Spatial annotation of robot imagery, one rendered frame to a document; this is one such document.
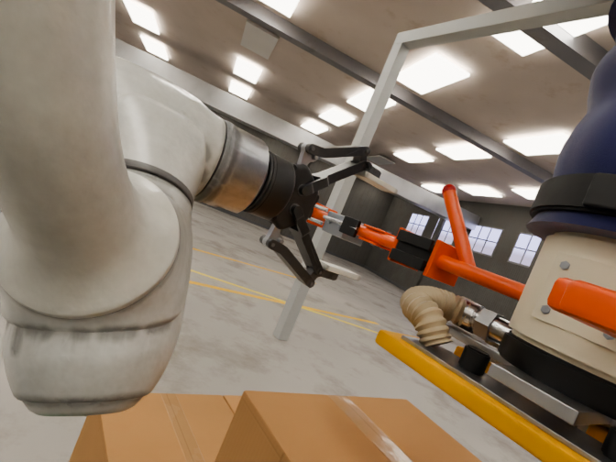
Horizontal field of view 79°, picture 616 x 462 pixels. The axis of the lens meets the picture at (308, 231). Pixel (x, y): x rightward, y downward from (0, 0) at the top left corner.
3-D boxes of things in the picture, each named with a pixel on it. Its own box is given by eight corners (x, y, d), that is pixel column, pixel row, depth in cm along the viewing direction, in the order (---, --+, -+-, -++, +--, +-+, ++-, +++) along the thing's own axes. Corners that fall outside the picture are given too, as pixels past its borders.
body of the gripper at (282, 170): (250, 141, 46) (307, 170, 51) (224, 206, 46) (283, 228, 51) (280, 146, 40) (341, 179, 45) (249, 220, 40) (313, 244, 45)
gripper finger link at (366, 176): (350, 173, 52) (352, 168, 52) (381, 191, 57) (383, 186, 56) (364, 176, 50) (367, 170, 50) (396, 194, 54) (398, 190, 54)
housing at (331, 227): (362, 247, 79) (370, 226, 79) (339, 237, 75) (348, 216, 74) (341, 237, 84) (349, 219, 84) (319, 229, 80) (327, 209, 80)
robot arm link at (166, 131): (186, 146, 45) (171, 243, 39) (34, 76, 36) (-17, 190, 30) (235, 91, 38) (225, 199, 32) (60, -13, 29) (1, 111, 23)
